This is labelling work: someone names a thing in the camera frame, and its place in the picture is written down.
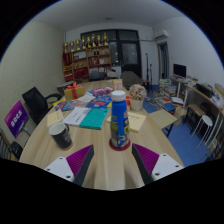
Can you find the purple sign board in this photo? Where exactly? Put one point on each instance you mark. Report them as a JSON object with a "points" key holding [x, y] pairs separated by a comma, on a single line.
{"points": [[16, 118]]}

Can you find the white round stool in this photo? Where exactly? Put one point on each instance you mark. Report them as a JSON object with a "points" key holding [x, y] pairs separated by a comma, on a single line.
{"points": [[204, 120]]}

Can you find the long side desk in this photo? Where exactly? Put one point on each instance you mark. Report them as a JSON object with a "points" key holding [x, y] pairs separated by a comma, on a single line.
{"points": [[206, 95]]}

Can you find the stack of books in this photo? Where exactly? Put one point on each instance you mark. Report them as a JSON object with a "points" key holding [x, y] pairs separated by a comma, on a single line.
{"points": [[167, 88]]}

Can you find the small light wood table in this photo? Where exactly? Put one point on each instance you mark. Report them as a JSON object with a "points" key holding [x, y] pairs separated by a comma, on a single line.
{"points": [[162, 118]]}

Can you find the black bag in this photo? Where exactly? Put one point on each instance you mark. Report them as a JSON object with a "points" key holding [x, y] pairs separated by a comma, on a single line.
{"points": [[16, 150]]}

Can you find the brown wooden stool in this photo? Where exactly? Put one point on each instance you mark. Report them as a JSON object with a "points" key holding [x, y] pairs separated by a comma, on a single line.
{"points": [[194, 109]]}

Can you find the black framed glass door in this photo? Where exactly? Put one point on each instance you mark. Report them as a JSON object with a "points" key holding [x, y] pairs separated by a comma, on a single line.
{"points": [[128, 50]]}

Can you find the small beige card stand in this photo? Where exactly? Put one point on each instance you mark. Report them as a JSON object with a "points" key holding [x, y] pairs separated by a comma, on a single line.
{"points": [[117, 85]]}

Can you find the blue drink bottle white cap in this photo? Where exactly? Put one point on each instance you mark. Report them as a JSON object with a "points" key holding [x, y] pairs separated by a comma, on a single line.
{"points": [[119, 121]]}

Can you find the black office chair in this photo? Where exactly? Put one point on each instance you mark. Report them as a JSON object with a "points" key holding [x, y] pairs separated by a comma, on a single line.
{"points": [[35, 103]]}

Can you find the beige flat book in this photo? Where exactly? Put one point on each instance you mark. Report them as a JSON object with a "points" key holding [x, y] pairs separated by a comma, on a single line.
{"points": [[136, 121]]}

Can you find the teal book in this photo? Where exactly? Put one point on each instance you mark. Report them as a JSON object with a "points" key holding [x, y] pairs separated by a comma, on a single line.
{"points": [[94, 118]]}

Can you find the blue and red magazine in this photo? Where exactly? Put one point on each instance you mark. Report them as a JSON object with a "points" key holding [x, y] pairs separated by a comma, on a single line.
{"points": [[100, 102], [65, 105]]}

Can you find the pale yellow book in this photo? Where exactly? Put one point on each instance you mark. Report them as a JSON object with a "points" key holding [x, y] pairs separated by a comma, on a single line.
{"points": [[55, 117]]}

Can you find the orange booklet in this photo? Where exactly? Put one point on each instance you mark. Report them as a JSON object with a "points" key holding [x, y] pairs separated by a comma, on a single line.
{"points": [[128, 101]]}

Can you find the dark chair with striped cushion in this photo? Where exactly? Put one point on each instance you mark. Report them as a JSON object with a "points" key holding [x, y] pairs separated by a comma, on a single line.
{"points": [[4, 145]]}

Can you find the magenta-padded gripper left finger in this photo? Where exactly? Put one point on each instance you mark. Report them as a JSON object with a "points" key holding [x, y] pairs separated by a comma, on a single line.
{"points": [[63, 166]]}

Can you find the white printed booklet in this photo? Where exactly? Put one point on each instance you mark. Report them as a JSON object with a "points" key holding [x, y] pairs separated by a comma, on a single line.
{"points": [[76, 116]]}

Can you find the grey-brown chair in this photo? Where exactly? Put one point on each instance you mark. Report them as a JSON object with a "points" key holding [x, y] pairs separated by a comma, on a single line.
{"points": [[130, 79]]}

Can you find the flat round red coaster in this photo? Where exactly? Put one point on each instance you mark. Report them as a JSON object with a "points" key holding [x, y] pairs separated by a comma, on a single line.
{"points": [[115, 148]]}

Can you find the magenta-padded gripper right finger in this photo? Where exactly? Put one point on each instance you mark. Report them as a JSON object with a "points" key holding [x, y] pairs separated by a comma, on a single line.
{"points": [[161, 166]]}

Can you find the white air conditioner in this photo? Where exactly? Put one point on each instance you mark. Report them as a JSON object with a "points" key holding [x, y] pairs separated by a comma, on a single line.
{"points": [[161, 35]]}

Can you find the black mug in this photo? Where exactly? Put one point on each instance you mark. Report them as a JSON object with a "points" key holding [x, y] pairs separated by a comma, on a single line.
{"points": [[61, 136]]}

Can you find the yellow gift box red ribbon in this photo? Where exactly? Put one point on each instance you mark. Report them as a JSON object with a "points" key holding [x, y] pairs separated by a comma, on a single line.
{"points": [[74, 93]]}

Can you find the black computer monitor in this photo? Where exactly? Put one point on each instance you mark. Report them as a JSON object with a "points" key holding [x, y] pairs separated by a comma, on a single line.
{"points": [[179, 70]]}

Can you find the pink box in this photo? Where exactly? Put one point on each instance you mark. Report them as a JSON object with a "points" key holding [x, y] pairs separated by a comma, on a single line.
{"points": [[101, 92]]}

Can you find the wooden shelf unit with trophies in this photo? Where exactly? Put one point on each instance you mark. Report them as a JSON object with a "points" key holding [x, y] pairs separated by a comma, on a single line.
{"points": [[86, 60]]}

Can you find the pink flowers in white pot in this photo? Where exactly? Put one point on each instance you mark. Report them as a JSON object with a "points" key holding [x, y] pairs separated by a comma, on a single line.
{"points": [[137, 95]]}

